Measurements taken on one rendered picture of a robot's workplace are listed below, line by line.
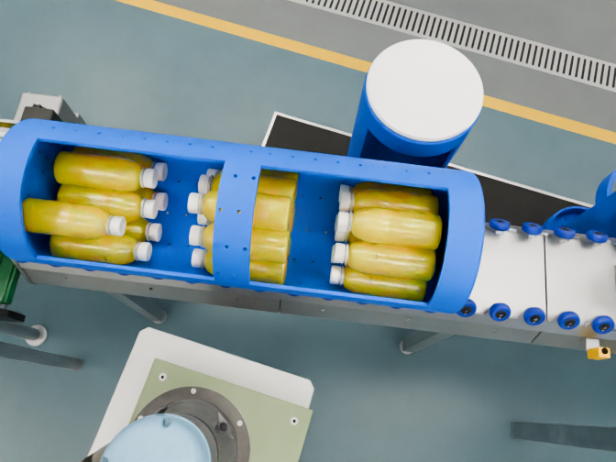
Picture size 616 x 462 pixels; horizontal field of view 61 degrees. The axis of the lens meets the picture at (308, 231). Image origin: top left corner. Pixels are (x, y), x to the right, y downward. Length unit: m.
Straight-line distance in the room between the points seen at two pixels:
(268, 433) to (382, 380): 1.28
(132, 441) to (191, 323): 1.49
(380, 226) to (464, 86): 0.49
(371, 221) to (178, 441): 0.52
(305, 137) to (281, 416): 1.52
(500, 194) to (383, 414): 0.99
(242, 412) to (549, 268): 0.79
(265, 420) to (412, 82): 0.83
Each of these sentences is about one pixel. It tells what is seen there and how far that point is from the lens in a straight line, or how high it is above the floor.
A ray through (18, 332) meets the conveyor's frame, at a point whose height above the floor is 0.18.
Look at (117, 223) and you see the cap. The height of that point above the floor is 1.12.
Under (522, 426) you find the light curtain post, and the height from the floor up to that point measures 0.09.
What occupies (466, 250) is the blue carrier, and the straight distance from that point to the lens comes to 0.94.
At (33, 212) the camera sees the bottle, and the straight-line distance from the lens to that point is 1.12.
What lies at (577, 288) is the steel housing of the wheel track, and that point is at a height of 0.93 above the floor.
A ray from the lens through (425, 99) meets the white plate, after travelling 1.28.
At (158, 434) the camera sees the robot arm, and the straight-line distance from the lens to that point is 0.66.
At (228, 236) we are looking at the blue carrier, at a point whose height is 1.21.
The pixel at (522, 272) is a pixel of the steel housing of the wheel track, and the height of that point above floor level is 0.93.
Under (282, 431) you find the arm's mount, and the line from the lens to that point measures 0.87.
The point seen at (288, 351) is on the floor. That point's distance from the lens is 2.09.
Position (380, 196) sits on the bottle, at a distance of 1.03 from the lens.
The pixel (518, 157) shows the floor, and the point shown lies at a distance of 2.55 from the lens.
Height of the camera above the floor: 2.07
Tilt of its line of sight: 71 degrees down
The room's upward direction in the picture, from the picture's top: 6 degrees clockwise
